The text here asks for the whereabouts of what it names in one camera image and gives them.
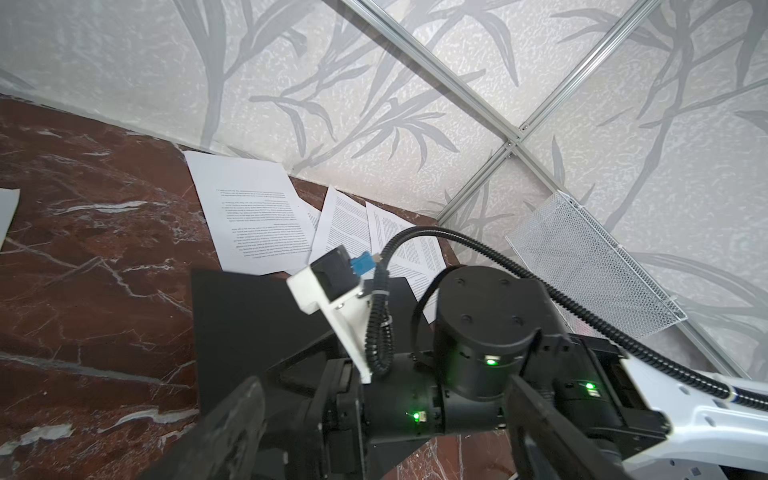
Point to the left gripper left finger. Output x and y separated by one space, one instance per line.
223 445

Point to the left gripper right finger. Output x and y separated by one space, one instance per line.
545 445

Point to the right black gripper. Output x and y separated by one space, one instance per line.
333 432

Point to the beige black ring binder folder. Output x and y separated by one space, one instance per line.
244 324

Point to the printed paper sheet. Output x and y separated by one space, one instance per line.
9 199
342 222

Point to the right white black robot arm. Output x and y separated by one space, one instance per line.
574 406

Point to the right back printed sheet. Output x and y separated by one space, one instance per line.
418 260

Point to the bottom hidden printed sheet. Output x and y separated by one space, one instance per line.
312 212

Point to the centre back printed sheet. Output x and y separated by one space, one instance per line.
256 220

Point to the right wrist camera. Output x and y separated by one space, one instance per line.
334 286

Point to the white wire mesh basket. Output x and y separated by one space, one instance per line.
563 244

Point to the aluminium cage frame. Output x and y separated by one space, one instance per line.
652 115

